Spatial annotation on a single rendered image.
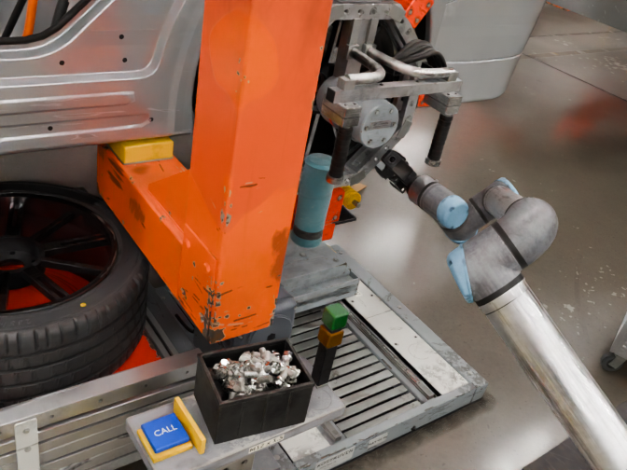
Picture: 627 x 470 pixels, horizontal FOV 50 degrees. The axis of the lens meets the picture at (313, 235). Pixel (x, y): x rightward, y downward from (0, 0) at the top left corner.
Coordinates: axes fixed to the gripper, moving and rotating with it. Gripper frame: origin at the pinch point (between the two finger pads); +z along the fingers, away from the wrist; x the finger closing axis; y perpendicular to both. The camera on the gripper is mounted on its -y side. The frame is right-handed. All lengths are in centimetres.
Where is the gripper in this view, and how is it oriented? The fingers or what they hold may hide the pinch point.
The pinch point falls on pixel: (373, 153)
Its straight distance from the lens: 214.6
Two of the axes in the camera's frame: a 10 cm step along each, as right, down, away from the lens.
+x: 7.0, -7.2, 0.2
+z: -5.6, -5.3, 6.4
